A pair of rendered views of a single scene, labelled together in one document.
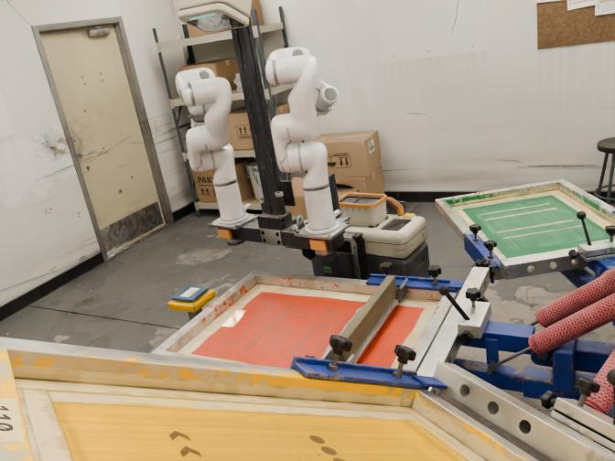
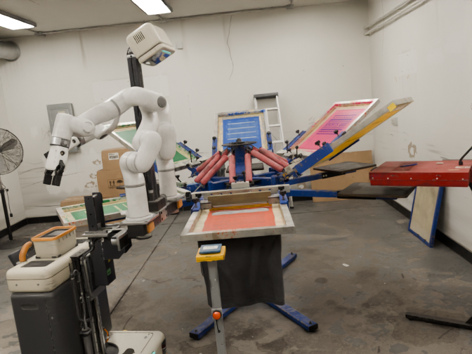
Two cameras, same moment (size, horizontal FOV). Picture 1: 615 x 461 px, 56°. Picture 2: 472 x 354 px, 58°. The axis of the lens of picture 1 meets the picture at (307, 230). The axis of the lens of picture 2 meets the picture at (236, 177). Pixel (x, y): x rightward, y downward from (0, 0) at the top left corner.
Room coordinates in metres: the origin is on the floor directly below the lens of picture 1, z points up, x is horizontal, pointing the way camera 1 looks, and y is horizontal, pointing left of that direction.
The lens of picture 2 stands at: (2.72, 2.24, 1.61)
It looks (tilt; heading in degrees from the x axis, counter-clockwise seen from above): 9 degrees down; 242
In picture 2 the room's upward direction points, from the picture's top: 6 degrees counter-clockwise
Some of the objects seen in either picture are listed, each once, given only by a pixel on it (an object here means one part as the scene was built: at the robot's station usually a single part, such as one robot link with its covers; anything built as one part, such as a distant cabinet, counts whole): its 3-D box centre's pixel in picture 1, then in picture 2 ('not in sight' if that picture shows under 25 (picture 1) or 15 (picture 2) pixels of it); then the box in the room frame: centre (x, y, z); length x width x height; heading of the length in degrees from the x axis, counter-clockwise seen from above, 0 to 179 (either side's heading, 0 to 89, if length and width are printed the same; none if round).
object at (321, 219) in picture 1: (321, 206); (165, 184); (1.94, -0.06, 1.21); 0.16 x 0.13 x 0.15; 141
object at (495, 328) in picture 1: (497, 336); not in sight; (1.25, -0.43, 1.02); 0.17 x 0.06 x 0.05; 59
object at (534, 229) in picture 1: (550, 213); (135, 192); (1.90, -0.87, 1.05); 1.08 x 0.61 x 0.23; 179
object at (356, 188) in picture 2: not in sight; (319, 192); (0.68, -0.27, 0.91); 1.34 x 0.40 x 0.08; 119
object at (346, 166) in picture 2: not in sight; (307, 177); (0.33, -0.84, 0.91); 1.34 x 0.40 x 0.08; 179
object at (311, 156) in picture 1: (309, 165); (164, 156); (1.93, -0.05, 1.37); 0.13 x 0.10 x 0.16; 82
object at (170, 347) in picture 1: (307, 326); (239, 214); (1.54, 0.05, 0.97); 0.79 x 0.58 x 0.04; 59
